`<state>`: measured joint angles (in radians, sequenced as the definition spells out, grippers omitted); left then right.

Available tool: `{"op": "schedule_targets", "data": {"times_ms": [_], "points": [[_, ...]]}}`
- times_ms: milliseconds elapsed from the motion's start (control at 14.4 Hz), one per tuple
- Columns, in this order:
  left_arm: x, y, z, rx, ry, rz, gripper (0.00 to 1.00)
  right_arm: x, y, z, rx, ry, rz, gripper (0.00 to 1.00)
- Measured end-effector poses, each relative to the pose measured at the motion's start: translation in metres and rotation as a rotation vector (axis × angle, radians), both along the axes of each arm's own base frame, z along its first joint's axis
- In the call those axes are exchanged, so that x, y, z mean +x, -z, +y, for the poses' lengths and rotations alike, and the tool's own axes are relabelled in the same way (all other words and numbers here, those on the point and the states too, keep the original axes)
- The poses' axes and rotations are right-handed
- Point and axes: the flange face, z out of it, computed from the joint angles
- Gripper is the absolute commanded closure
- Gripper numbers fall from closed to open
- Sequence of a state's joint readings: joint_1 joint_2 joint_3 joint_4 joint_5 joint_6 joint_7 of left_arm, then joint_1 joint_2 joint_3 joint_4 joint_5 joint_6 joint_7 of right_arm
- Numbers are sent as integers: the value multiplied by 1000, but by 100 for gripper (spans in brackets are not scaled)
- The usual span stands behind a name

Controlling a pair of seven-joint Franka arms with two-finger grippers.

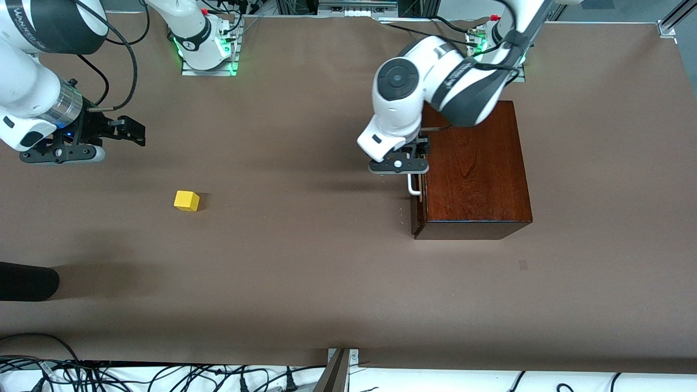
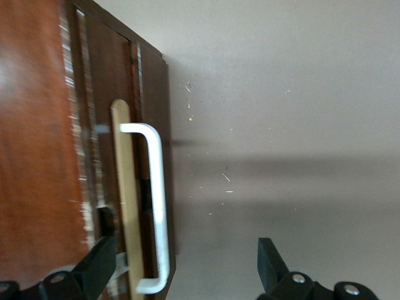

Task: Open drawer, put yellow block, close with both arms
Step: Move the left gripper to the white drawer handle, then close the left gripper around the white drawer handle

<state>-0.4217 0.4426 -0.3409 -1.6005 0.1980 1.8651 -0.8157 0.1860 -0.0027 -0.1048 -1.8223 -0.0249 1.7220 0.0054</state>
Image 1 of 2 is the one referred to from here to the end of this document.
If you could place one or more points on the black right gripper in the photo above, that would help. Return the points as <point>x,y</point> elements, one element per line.
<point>96,126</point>

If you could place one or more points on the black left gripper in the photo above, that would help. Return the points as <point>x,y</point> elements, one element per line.
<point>420,146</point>

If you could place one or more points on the yellow block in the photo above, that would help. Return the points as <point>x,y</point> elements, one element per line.
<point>187,200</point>

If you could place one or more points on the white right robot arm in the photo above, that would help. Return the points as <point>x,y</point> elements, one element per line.
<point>27,81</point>

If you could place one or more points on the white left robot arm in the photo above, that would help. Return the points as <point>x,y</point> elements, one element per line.
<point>457,76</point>

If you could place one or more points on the dark brown wooden cabinet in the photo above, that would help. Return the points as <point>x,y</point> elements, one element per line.
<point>479,185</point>

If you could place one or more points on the black cylindrical object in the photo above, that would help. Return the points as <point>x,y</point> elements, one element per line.
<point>27,281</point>

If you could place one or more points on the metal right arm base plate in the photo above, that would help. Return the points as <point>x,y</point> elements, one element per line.
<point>209,72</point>

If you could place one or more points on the aluminium frame rail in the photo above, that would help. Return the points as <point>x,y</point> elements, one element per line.
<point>356,5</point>

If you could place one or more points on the grey metal bracket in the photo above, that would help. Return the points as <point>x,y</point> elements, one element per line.
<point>337,375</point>

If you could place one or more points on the aluminium frame profile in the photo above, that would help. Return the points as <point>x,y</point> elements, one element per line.
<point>667,27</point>

